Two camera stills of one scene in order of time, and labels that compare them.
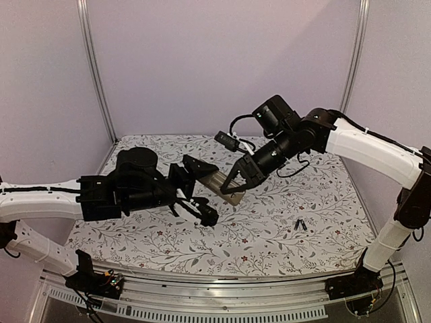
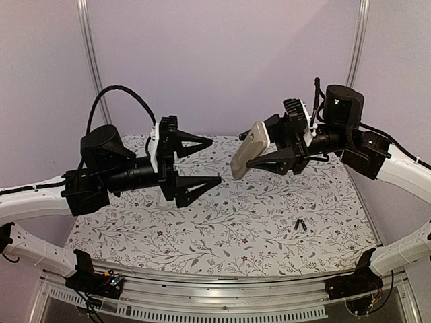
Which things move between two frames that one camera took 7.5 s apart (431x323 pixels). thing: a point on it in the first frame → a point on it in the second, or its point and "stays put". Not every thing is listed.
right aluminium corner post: (357, 54) stays put
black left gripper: (191, 165) → (176, 187)
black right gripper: (250, 173) → (293, 139)
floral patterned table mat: (306, 217) stays put
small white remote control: (215, 182) → (256, 141)
